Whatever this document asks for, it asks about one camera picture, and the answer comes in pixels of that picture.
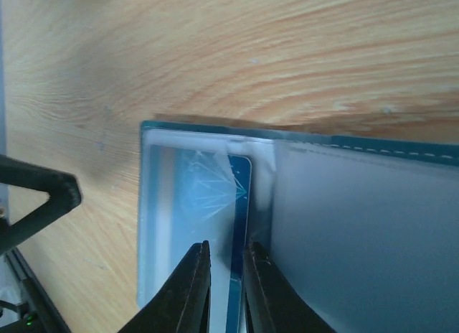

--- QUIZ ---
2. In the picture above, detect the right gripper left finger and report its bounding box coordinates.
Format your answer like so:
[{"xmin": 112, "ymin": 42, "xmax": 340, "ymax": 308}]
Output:
[{"xmin": 121, "ymin": 240, "xmax": 211, "ymax": 333}]

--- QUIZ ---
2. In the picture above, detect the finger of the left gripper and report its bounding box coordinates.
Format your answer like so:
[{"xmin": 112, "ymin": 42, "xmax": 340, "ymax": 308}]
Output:
[{"xmin": 1, "ymin": 155, "xmax": 82, "ymax": 254}]

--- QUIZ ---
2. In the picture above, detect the teal card holder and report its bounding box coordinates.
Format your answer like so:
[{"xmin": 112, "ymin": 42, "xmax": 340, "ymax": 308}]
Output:
[{"xmin": 137, "ymin": 121, "xmax": 458, "ymax": 332}]

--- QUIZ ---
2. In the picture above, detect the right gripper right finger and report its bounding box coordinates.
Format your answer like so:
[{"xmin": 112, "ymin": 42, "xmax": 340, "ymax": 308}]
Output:
[{"xmin": 243, "ymin": 242, "xmax": 334, "ymax": 333}]

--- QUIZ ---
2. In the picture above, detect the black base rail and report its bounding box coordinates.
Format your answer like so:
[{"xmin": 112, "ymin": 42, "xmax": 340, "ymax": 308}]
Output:
[{"xmin": 1, "ymin": 248, "xmax": 70, "ymax": 332}]

